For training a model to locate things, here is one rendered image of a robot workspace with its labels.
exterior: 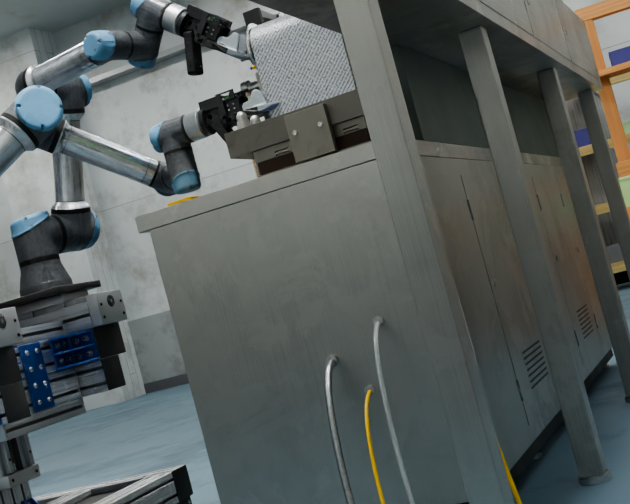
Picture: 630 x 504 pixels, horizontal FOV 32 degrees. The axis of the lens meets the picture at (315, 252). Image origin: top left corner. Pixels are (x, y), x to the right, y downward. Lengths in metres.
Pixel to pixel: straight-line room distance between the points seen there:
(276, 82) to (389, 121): 0.95
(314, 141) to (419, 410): 0.64
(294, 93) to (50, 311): 0.96
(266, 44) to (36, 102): 0.58
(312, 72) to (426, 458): 0.97
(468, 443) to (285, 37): 1.28
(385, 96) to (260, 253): 0.75
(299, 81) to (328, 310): 0.62
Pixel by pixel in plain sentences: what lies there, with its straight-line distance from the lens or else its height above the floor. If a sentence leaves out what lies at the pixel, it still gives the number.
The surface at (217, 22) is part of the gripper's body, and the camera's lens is 2.82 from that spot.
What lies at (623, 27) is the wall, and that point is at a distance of 11.59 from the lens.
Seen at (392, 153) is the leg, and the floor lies 0.80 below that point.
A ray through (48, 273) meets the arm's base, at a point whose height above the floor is 0.87.
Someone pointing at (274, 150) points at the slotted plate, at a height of 0.96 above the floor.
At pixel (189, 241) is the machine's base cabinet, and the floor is 0.81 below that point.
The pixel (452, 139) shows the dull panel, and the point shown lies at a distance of 2.87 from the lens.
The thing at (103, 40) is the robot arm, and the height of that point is 1.37.
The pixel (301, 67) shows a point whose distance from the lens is 2.70.
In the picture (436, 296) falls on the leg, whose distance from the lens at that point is 1.79.
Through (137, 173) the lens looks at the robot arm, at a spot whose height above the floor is 1.04.
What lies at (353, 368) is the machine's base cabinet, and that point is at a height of 0.43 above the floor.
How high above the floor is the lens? 0.61
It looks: 2 degrees up
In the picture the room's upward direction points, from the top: 15 degrees counter-clockwise
